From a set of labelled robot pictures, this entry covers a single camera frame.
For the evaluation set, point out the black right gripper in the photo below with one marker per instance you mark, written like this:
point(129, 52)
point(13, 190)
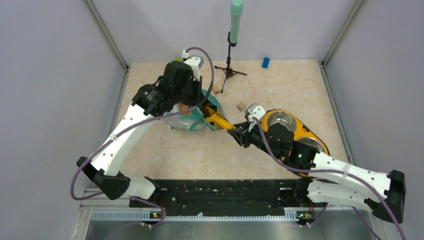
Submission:
point(243, 133)

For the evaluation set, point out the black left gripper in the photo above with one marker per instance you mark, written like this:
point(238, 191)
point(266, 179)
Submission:
point(198, 85)

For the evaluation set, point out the yellow plastic scoop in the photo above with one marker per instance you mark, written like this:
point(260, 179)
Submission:
point(219, 121)

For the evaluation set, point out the green pet food bag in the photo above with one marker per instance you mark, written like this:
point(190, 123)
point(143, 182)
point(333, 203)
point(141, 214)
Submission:
point(193, 121)

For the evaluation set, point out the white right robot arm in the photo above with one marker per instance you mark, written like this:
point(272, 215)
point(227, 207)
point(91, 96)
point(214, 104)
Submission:
point(330, 180)

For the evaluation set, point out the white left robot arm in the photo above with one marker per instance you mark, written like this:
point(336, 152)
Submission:
point(103, 168)

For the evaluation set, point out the brown pet food kibble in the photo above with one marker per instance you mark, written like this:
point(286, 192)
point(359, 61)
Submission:
point(209, 113)

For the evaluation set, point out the yellow double pet bowl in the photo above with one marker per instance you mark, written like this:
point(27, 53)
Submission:
point(302, 133)

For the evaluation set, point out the small wooden cube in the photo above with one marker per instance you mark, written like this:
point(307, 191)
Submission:
point(241, 106)

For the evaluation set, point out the rectangular wooden block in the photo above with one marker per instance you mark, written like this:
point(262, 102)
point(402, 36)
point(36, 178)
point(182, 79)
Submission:
point(217, 89)

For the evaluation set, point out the black tripod stand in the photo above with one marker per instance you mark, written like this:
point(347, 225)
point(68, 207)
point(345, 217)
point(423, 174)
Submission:
point(228, 71)

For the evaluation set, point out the blue small object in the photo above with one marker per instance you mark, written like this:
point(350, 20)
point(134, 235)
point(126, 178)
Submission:
point(265, 62)

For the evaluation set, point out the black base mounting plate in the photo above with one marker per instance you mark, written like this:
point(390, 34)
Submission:
point(229, 198)

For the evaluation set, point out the green cylinder on stand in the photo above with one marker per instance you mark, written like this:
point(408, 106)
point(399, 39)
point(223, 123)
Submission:
point(236, 11)

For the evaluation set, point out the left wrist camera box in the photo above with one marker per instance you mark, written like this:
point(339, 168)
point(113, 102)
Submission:
point(195, 62)

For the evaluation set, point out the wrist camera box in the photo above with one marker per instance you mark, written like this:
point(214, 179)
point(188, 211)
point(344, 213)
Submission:
point(254, 111)
point(195, 62)

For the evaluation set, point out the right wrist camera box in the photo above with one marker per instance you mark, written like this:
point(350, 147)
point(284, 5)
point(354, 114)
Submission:
point(254, 111)

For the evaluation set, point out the aluminium front rail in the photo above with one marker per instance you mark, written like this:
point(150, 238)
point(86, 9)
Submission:
point(151, 212)

